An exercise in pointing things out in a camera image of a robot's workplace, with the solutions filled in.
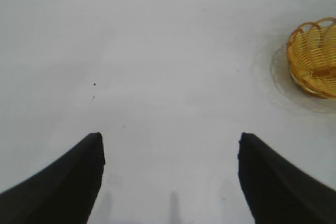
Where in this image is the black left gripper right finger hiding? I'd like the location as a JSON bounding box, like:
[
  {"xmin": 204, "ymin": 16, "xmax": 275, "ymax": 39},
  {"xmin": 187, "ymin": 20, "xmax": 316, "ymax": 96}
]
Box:
[{"xmin": 237, "ymin": 132, "xmax": 336, "ymax": 224}]

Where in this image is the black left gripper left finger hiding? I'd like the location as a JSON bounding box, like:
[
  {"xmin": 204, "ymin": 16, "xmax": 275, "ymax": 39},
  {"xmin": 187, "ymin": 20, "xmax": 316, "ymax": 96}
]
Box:
[{"xmin": 0, "ymin": 132, "xmax": 106, "ymax": 224}]

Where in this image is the yellow woven plastic basket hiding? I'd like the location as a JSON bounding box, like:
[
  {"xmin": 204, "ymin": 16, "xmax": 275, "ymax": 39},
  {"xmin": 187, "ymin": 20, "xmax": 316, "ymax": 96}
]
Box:
[{"xmin": 285, "ymin": 17, "xmax": 336, "ymax": 100}]

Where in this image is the clear glass plate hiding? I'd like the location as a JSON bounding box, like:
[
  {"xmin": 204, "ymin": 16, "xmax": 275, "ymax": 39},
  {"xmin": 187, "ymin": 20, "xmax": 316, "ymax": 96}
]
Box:
[{"xmin": 270, "ymin": 41, "xmax": 336, "ymax": 115}]

